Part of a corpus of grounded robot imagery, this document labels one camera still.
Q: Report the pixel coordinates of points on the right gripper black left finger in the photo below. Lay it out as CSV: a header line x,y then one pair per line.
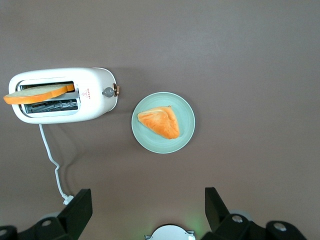
x,y
77,215

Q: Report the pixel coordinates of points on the pale green round plate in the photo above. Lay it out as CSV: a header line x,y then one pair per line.
x,y
150,142

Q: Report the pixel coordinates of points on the triangular orange bread piece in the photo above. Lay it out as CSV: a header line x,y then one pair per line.
x,y
162,122

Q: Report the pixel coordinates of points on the toast slice with orange crust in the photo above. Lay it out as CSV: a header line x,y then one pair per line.
x,y
32,96

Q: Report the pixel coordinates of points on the white two-slot toaster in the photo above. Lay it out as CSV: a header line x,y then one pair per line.
x,y
92,107

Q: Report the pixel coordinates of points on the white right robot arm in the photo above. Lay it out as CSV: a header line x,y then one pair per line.
x,y
170,233

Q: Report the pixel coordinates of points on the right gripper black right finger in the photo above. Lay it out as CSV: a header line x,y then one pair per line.
x,y
215,207

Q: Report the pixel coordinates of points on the brown table cover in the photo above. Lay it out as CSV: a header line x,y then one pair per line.
x,y
225,50

